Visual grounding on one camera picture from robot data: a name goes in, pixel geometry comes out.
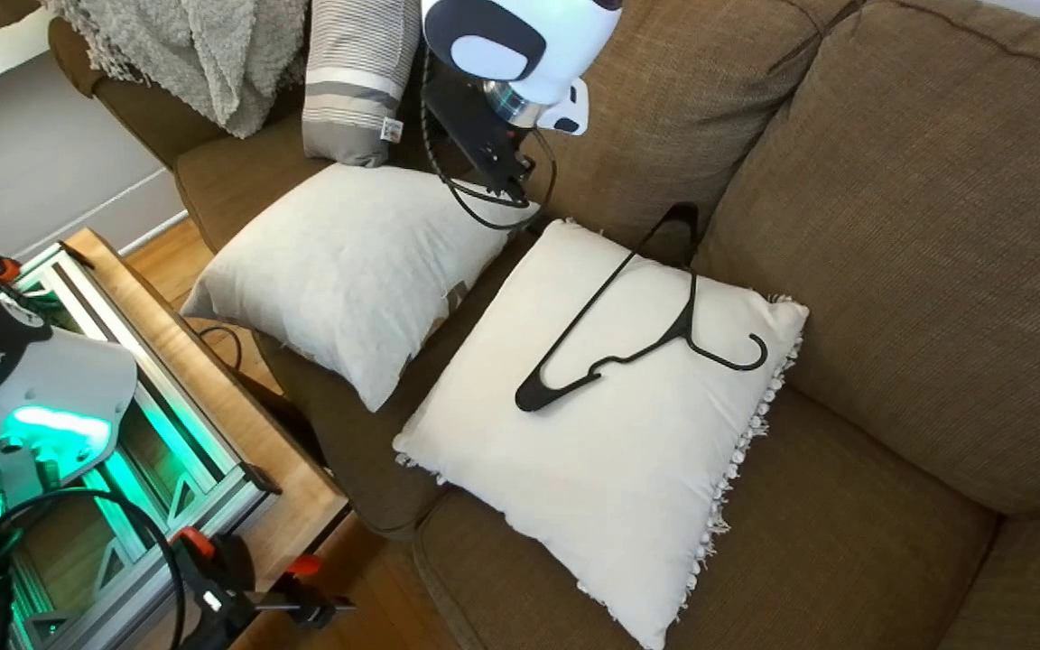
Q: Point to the black plastic clothes hanger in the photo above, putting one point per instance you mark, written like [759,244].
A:
[569,347]

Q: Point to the cream knitted blanket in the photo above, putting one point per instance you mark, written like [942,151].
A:
[199,48]

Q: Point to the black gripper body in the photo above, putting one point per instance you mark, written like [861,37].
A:
[471,112]

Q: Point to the wooden side cart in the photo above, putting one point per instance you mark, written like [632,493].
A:
[180,435]

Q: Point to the wooden mounting board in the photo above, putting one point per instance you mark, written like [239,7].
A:
[255,435]

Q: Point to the brown fabric sofa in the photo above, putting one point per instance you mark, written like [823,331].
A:
[931,219]

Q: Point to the plain white pillow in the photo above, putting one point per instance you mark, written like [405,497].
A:
[359,273]

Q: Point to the white fringed pillow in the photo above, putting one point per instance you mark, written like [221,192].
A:
[614,482]

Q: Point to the grey striped pillow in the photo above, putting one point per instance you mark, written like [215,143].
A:
[353,74]

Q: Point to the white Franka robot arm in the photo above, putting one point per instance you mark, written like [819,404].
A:
[543,37]

